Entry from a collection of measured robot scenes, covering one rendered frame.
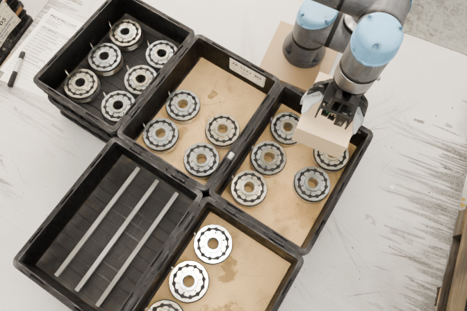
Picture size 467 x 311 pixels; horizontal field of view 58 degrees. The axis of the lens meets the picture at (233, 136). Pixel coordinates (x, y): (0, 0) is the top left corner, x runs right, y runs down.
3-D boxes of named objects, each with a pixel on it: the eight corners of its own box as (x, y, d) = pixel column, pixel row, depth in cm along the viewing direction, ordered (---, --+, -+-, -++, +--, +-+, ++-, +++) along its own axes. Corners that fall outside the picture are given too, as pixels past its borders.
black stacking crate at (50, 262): (123, 150, 125) (114, 135, 114) (206, 203, 120) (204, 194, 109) (30, 266, 112) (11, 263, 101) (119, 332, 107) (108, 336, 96)
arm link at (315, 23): (299, 13, 143) (308, -14, 131) (336, 28, 142) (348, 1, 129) (286, 40, 139) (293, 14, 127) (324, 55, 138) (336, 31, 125)
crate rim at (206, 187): (197, 36, 129) (197, 31, 127) (281, 84, 124) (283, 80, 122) (115, 137, 116) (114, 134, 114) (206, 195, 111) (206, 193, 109)
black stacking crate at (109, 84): (126, 12, 143) (119, -11, 133) (198, 53, 138) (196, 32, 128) (46, 98, 130) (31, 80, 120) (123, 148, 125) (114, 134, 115)
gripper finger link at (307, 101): (285, 113, 97) (313, 107, 89) (294, 92, 99) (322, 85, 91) (295, 120, 98) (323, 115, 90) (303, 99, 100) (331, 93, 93)
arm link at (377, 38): (414, 17, 67) (399, 58, 64) (388, 54, 77) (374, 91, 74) (367, -2, 68) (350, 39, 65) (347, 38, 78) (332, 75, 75)
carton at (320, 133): (313, 86, 108) (319, 71, 101) (357, 103, 106) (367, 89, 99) (291, 139, 102) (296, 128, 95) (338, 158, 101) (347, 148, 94)
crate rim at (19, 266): (115, 137, 116) (113, 134, 114) (206, 195, 111) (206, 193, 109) (13, 264, 103) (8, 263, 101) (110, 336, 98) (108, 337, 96)
